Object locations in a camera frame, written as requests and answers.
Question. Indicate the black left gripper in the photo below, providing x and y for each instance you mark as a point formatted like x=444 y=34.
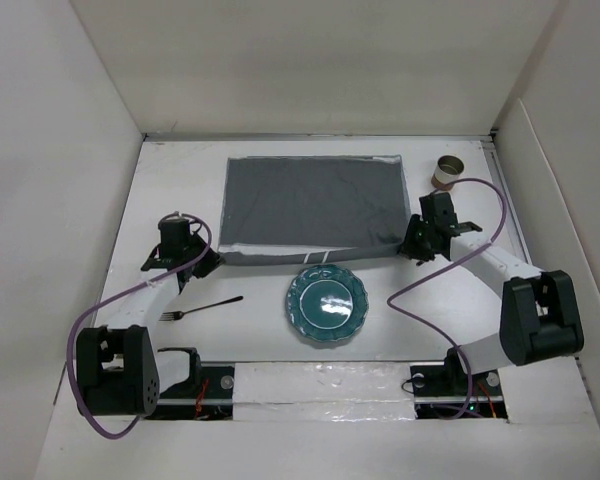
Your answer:
x=210 y=261

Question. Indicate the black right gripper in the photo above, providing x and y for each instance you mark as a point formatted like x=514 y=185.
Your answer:
x=409 y=246

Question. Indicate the grey cloth placemat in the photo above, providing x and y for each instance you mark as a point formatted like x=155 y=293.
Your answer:
x=283 y=210

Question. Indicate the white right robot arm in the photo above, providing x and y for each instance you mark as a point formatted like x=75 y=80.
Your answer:
x=539 y=313

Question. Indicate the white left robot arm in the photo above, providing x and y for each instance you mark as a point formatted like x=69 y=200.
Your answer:
x=119 y=372

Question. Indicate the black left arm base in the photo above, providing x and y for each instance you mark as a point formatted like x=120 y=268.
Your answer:
x=206 y=395

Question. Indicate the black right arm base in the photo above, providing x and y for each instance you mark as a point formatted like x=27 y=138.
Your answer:
x=441 y=390

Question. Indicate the black fork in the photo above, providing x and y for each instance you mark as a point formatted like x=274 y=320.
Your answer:
x=173 y=316

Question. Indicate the brown paper cup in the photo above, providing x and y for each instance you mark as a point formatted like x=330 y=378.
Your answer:
x=448 y=169

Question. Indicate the teal ceramic plate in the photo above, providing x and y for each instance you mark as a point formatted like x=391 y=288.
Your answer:
x=326 y=303

